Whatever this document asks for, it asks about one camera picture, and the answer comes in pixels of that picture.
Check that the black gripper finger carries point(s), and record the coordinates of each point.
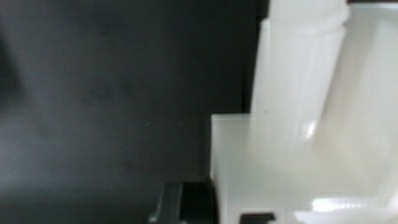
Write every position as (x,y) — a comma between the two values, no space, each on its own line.
(187,204)

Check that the white chair seat part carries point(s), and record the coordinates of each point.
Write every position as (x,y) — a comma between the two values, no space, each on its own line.
(324,181)

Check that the white chair leg peg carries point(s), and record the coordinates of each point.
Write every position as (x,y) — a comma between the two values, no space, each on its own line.
(301,37)

